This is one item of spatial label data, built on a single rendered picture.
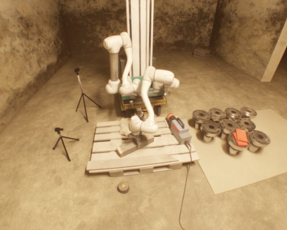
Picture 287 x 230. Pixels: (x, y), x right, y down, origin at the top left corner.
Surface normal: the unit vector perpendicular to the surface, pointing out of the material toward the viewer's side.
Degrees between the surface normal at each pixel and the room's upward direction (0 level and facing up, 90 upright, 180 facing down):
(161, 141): 0
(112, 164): 0
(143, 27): 90
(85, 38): 90
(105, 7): 89
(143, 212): 0
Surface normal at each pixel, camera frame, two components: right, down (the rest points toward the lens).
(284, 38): 0.13, 0.60
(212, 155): 0.00, -0.79
